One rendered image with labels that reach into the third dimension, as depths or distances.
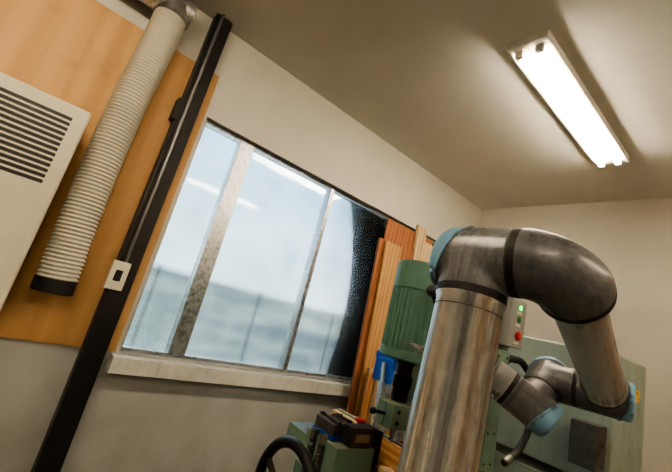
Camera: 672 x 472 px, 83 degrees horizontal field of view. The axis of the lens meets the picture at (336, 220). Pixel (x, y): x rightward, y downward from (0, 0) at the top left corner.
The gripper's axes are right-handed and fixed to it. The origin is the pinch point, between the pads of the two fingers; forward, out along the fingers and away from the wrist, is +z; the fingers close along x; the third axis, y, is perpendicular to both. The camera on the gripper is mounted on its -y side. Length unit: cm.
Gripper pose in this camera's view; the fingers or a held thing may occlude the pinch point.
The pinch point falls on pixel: (424, 326)
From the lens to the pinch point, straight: 114.9
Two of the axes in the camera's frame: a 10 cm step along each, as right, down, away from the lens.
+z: -7.1, -5.3, 4.6
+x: -7.0, 4.6, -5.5
